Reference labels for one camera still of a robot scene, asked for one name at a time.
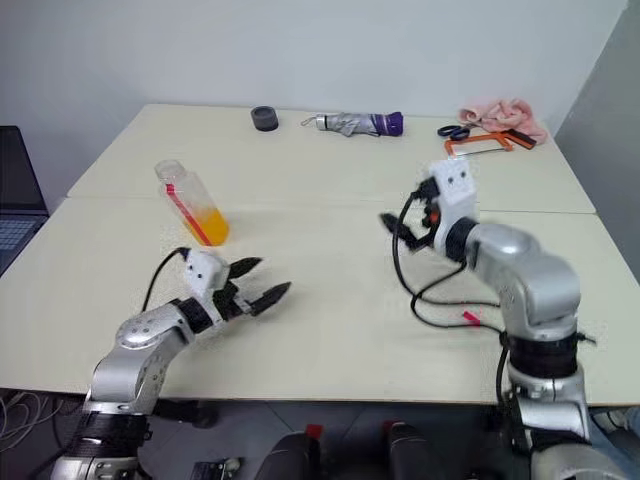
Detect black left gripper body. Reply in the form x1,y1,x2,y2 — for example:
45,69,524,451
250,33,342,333
213,279,254,321

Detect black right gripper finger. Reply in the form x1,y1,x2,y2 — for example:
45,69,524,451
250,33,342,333
380,213,426,254

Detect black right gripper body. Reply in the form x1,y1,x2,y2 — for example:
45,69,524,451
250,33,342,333
417,219,441,252

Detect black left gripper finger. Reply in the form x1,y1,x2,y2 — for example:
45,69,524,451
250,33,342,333
228,256,265,281
249,281,292,317

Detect bottle with orange juice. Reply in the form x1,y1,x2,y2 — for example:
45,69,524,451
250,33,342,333
153,158,232,247

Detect orange hacksaw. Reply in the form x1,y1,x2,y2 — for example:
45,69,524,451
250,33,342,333
443,132,516,157

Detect folded grey purple umbrella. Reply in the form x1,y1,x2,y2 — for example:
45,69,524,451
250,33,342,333
300,110,405,137

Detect black red hand tool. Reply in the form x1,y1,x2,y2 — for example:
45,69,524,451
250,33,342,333
505,128,538,149

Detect pink towel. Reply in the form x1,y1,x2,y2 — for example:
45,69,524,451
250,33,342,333
458,97,550,144

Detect dark rounded shape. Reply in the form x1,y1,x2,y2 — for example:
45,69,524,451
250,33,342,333
384,422,451,480
257,432,321,480

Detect dark laptop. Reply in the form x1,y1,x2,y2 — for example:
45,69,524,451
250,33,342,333
0,125,50,276

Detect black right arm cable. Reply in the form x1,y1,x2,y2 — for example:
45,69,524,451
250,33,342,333
392,189,512,441

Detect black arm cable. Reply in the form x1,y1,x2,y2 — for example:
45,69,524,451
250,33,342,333
392,189,512,441
142,247,194,311

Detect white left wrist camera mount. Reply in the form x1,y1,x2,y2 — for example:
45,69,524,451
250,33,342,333
183,251,231,326

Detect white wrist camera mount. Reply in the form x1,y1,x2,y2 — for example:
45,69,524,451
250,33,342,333
183,251,231,326
428,158,479,254

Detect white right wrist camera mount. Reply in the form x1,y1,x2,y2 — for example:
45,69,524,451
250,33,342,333
428,158,479,254

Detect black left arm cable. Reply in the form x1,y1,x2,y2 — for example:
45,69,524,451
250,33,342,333
142,247,194,311

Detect white floor cables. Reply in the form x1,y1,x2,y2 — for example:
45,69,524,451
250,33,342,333
0,392,56,441

